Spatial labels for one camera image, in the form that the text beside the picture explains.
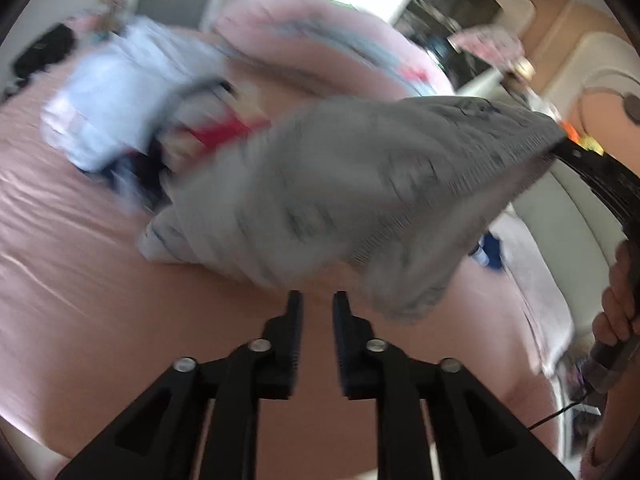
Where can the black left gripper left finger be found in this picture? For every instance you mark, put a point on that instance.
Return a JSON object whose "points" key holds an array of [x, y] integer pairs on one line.
{"points": [[199, 420]]}

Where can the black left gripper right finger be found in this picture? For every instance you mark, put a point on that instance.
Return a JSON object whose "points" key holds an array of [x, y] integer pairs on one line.
{"points": [[433, 420]]}

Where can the white cartoon print garment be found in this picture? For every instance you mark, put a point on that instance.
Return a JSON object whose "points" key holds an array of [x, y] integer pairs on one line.
{"points": [[400, 191]]}

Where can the person's right hand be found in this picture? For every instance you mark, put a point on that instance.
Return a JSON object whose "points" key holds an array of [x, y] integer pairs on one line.
{"points": [[618, 320]]}

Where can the light pink blanket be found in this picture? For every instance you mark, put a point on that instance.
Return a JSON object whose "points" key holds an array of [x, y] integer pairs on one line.
{"points": [[546, 309]]}

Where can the pink bed sheet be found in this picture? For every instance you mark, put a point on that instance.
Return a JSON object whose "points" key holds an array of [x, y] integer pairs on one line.
{"points": [[87, 323]]}

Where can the navy white striped folded garment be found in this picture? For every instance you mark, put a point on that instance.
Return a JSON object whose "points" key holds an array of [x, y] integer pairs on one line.
{"points": [[487, 252]]}

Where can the dark navy garment in pile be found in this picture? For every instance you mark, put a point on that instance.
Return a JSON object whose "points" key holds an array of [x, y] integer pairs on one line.
{"points": [[136, 176]]}

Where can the red pink garment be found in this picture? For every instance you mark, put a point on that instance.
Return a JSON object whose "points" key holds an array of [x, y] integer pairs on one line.
{"points": [[213, 134]]}

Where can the white garment on pile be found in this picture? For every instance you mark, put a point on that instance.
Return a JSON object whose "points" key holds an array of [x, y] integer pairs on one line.
{"points": [[107, 104]]}

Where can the pink folded quilt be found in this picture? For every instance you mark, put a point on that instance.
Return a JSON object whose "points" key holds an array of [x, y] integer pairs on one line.
{"points": [[336, 47]]}

